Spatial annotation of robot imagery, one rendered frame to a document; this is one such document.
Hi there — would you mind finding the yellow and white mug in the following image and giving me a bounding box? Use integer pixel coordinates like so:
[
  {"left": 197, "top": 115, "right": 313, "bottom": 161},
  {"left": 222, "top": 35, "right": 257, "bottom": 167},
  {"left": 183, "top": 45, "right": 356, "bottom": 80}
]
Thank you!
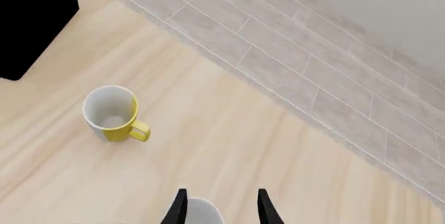
[{"left": 81, "top": 85, "right": 152, "bottom": 143}]

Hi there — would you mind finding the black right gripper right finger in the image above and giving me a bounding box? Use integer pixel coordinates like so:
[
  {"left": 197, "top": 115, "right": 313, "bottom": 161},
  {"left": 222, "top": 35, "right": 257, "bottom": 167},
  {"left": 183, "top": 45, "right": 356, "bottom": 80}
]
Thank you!
[{"left": 257, "top": 188, "right": 286, "bottom": 224}]

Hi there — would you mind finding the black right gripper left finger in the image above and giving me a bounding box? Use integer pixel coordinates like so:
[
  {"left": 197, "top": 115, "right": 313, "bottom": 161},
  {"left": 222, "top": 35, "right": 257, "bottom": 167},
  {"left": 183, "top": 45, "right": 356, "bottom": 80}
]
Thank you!
[{"left": 160, "top": 188, "right": 188, "bottom": 224}]

